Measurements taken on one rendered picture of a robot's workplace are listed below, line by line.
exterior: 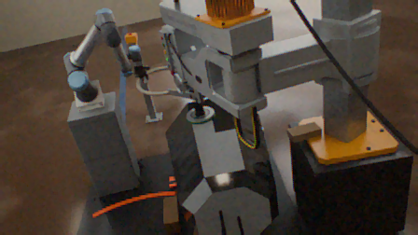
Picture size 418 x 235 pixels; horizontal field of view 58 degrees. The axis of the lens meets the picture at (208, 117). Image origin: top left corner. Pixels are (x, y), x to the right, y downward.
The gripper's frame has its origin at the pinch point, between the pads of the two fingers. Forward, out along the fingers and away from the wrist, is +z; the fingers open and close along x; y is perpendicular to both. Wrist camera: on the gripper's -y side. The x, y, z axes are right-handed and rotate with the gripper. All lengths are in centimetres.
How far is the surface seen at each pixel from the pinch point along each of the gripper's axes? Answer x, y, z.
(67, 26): -503, -314, 110
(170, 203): 59, 68, 67
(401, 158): 218, 30, -1
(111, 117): -0.4, 49.2, 6.5
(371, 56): 194, 23, -61
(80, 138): -22, 70, 19
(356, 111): 189, 23, -24
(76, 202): -39, 89, 86
